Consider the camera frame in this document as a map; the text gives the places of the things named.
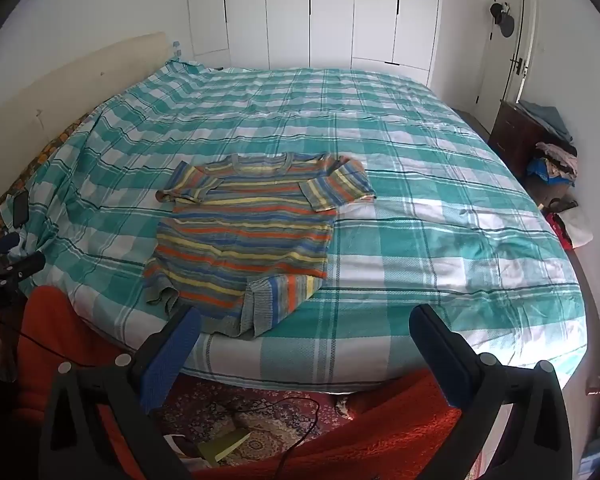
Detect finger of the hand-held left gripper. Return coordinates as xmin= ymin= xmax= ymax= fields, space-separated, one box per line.
xmin=0 ymin=232 xmax=22 ymax=267
xmin=0 ymin=251 xmax=47 ymax=283

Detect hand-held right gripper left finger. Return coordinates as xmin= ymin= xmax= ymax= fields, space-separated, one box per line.
xmin=39 ymin=304 xmax=203 ymax=480

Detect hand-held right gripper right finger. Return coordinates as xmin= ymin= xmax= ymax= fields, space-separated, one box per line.
xmin=409 ymin=304 xmax=581 ymax=480

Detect striped knit sweater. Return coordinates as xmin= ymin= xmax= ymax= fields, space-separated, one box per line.
xmin=144 ymin=152 xmax=377 ymax=338

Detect pile of mixed clothes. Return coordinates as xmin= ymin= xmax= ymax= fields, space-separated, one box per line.
xmin=525 ymin=141 xmax=579 ymax=188

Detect black phone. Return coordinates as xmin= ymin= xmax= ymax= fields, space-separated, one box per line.
xmin=11 ymin=190 xmax=31 ymax=228

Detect orange knit cloth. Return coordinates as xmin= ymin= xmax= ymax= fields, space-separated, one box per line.
xmin=17 ymin=285 xmax=463 ymax=480

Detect patterned red rug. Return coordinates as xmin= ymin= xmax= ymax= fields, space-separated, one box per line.
xmin=155 ymin=377 xmax=353 ymax=466

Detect yellow-green book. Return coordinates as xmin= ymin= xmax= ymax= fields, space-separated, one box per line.
xmin=197 ymin=427 xmax=253 ymax=463

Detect cream headboard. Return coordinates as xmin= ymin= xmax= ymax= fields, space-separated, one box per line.
xmin=0 ymin=31 xmax=168 ymax=211

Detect white bag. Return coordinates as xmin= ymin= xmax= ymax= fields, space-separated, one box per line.
xmin=547 ymin=202 xmax=594 ymax=252

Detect teal plaid bed cover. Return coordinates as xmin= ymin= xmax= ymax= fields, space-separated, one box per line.
xmin=10 ymin=60 xmax=593 ymax=393

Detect dark wooden cabinet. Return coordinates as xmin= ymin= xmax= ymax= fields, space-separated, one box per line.
xmin=489 ymin=100 xmax=548 ymax=178

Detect grey-blue folded cloth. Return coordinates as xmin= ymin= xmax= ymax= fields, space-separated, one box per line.
xmin=517 ymin=100 xmax=573 ymax=143

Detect white door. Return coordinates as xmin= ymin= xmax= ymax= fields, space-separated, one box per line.
xmin=472 ymin=0 xmax=538 ymax=121

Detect dark hats on door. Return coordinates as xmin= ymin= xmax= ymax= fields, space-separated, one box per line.
xmin=489 ymin=2 xmax=516 ymax=38

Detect black cable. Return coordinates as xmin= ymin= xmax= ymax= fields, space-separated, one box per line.
xmin=230 ymin=397 xmax=322 ymax=476

